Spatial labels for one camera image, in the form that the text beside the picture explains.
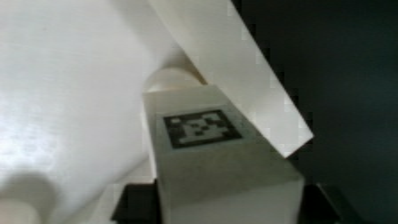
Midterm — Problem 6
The white table leg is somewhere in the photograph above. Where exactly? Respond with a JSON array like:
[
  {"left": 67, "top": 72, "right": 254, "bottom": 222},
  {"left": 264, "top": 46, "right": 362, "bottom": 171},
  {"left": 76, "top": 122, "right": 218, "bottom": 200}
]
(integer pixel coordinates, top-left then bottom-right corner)
[{"left": 142, "top": 68, "right": 303, "bottom": 224}]

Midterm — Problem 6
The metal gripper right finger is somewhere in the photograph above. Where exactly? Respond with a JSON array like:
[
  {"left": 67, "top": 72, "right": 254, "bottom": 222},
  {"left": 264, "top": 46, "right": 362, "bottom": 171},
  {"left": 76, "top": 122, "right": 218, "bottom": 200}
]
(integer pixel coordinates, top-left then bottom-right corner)
[{"left": 300, "top": 184, "right": 376, "bottom": 224}]

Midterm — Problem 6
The white square tabletop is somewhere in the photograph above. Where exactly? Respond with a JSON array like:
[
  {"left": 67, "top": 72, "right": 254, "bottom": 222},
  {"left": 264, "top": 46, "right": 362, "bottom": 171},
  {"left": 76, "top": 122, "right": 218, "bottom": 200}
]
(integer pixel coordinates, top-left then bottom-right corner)
[{"left": 0, "top": 0, "right": 312, "bottom": 224}]

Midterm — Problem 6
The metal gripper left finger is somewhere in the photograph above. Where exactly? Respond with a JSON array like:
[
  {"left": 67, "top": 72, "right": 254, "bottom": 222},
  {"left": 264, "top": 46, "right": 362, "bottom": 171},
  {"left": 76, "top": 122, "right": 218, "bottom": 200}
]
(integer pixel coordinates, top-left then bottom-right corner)
[{"left": 110, "top": 183, "right": 161, "bottom": 224}]

